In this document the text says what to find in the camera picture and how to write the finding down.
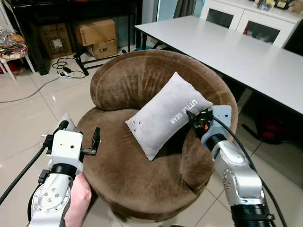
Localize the metal frame stool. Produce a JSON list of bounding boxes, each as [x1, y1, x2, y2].
[[0, 54, 36, 83]]

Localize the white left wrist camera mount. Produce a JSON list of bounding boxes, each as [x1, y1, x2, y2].
[[49, 130, 84, 165]]

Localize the grey floor cable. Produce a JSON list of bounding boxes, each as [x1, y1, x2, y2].
[[0, 76, 61, 104]]

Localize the brown round sofa chair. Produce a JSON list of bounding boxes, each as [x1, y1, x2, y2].
[[76, 49, 239, 223]]

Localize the white cabinet with glass doors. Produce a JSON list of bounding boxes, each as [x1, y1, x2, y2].
[[200, 0, 303, 48]]

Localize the wrapped gift basket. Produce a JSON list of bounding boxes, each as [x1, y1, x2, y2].
[[0, 29, 29, 60]]

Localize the black floor cable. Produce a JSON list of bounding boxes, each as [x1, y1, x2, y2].
[[51, 57, 89, 79]]

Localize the cardboard box with white label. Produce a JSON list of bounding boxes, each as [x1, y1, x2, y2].
[[38, 24, 74, 60]]

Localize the yellow and black toy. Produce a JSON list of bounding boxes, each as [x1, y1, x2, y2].
[[255, 0, 290, 11]]

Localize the cardboard box with black print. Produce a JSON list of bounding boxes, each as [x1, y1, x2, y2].
[[88, 39, 119, 60]]

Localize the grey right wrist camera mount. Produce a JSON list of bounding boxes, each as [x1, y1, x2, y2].
[[211, 105, 232, 139]]

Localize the red object under table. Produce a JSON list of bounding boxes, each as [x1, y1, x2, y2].
[[258, 118, 285, 142]]

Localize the plain taped cardboard box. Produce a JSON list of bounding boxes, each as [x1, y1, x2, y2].
[[75, 19, 116, 46]]

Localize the black chair base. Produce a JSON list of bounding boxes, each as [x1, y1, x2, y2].
[[241, 123, 271, 141]]

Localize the pink pillow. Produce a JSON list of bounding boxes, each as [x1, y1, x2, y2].
[[59, 113, 93, 227]]

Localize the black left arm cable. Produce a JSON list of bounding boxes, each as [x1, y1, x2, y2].
[[0, 135, 53, 205]]

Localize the white table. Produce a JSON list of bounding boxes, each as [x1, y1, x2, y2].
[[135, 16, 303, 114]]

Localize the black shelf stand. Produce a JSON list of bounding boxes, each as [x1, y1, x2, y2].
[[9, 0, 143, 76]]

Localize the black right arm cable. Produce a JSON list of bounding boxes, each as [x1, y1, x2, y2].
[[204, 113, 288, 227]]

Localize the grey curtain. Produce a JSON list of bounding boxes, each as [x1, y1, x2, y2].
[[173, 0, 197, 19]]

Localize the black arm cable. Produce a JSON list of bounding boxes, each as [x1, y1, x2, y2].
[[204, 113, 288, 227], [0, 135, 53, 205]]

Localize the grey pillow with white lettering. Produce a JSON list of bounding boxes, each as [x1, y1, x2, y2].
[[125, 72, 214, 161]]

